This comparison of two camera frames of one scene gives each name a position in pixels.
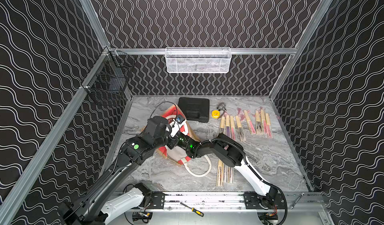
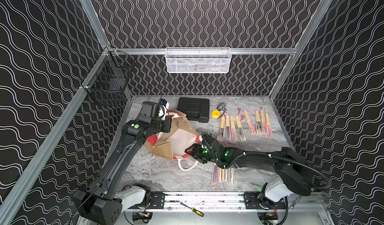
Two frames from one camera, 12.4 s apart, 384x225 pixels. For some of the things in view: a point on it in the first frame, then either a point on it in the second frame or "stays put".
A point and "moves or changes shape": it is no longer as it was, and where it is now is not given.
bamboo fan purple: x=228 y=127 stays put
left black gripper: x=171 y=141 -> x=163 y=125
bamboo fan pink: x=233 y=127 stays put
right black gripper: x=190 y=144 -> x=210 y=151
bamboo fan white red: x=226 y=173 stays put
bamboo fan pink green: x=249 y=122 stays put
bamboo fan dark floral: x=258 y=121 stays put
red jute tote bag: x=200 y=166 moves or changes shape
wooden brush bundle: x=222 y=127 stays put
